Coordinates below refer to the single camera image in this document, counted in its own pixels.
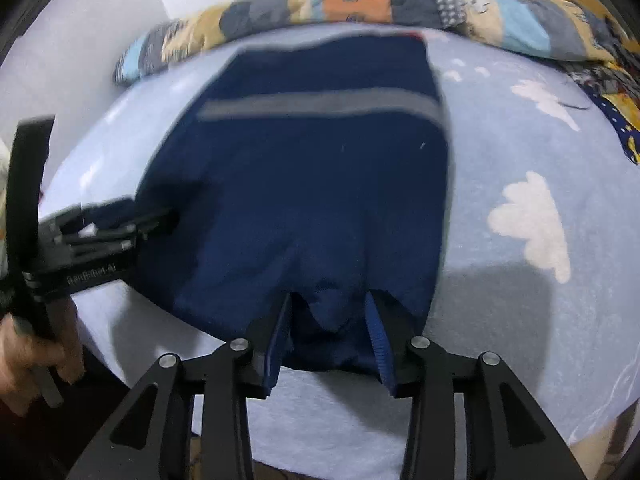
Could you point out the light blue cloud bedsheet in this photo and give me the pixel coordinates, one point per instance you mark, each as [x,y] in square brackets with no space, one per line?
[542,260]

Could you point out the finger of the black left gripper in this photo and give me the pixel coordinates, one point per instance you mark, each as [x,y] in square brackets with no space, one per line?
[102,242]
[126,214]

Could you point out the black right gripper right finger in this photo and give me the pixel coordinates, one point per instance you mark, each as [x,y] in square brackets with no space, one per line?
[473,413]

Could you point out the navy work jacket red collar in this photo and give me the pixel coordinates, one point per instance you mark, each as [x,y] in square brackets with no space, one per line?
[321,171]

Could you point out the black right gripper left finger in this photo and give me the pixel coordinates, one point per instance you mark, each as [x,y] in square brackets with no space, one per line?
[149,435]

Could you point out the person's left hand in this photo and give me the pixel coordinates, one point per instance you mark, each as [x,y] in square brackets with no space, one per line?
[21,352]

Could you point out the dark patterned cloth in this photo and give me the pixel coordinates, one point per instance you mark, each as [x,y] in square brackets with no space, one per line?
[612,85]

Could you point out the patchwork rolled quilt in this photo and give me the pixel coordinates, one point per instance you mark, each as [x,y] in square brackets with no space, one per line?
[560,30]

